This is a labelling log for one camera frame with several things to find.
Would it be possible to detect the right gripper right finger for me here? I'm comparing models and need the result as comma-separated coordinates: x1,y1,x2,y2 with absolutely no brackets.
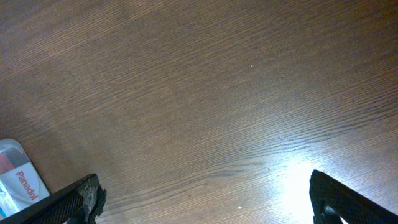
309,170,397,224

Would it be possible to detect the white Panadol box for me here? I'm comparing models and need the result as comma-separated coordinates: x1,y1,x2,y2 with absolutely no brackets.
1,162,50,218

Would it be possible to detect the clear plastic container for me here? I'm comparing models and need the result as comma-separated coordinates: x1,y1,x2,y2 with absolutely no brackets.
0,138,52,220

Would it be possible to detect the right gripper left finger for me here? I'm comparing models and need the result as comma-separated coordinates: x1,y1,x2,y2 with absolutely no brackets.
1,174,106,224

